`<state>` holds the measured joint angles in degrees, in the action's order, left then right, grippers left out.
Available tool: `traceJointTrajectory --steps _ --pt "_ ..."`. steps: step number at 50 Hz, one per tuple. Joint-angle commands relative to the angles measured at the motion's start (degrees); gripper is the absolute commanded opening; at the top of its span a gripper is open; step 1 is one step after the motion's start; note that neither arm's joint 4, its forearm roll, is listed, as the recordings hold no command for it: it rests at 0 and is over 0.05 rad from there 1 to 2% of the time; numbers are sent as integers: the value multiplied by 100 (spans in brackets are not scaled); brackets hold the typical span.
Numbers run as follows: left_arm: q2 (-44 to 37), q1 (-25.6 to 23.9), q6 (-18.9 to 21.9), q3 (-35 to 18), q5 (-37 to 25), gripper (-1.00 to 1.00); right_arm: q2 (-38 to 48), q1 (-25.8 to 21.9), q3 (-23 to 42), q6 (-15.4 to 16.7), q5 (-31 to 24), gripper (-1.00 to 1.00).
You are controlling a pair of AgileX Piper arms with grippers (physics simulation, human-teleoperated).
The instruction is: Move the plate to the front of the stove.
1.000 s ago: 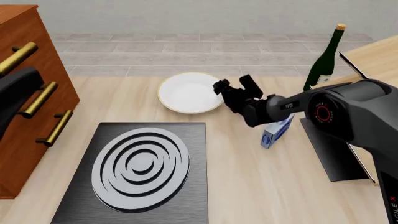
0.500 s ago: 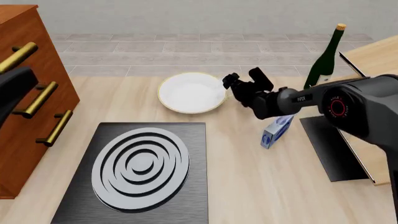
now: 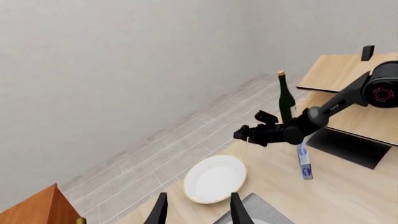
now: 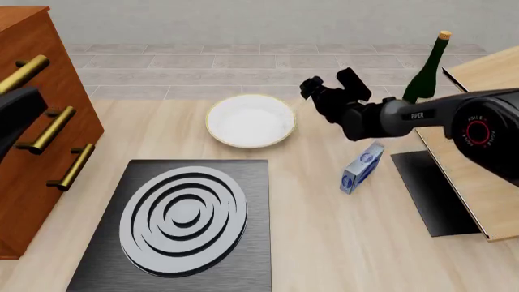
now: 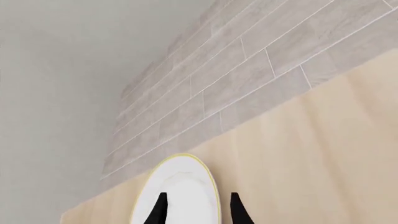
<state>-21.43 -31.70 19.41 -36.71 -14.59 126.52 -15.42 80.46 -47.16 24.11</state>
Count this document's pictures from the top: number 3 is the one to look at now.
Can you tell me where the flat black stove plate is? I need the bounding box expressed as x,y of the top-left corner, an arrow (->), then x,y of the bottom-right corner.
305,127 -> 391,170

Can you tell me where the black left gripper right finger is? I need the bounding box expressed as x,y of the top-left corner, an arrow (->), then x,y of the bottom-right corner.
229,192 -> 253,224

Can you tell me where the blue and white carton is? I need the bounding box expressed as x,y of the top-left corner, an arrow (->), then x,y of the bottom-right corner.
296,137 -> 314,181

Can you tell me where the pale wooden rack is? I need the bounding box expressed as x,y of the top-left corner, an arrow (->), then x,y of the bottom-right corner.
294,52 -> 398,147

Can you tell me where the red-brown wooden cabinet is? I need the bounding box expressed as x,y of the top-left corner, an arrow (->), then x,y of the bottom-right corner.
0,183 -> 83,224

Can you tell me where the dark green wine bottle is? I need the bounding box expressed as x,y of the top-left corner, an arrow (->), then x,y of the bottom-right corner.
277,69 -> 298,124

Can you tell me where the grey mat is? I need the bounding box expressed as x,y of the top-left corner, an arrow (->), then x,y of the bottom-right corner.
213,192 -> 295,224

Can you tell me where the small black block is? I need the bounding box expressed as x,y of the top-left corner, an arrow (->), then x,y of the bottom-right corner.
361,45 -> 376,62

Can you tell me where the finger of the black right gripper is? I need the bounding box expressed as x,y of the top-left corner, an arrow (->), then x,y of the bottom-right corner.
233,125 -> 250,142

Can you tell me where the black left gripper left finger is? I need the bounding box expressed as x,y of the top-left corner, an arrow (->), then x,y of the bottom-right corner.
144,192 -> 169,224

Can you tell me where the white plate with gold rim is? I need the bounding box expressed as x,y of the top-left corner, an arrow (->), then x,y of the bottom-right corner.
183,155 -> 248,204

